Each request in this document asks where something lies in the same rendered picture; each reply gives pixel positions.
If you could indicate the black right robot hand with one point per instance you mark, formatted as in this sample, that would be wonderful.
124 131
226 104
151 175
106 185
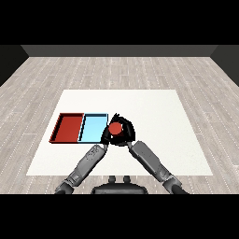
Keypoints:
129 130

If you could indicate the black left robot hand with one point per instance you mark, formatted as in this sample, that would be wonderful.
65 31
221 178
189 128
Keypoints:
105 135

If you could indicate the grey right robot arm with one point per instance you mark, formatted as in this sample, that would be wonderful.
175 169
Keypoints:
152 163

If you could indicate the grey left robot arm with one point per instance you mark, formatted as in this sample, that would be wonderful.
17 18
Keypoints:
87 163

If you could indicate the small red can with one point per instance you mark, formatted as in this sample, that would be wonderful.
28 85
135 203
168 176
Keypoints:
115 128

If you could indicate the light blue shallow open box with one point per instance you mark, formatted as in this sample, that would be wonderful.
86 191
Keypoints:
92 127

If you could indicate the red shallow open box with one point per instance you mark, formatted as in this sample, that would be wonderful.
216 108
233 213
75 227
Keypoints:
67 127

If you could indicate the dark grey robot body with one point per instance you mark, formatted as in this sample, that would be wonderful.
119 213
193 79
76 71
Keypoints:
119 188

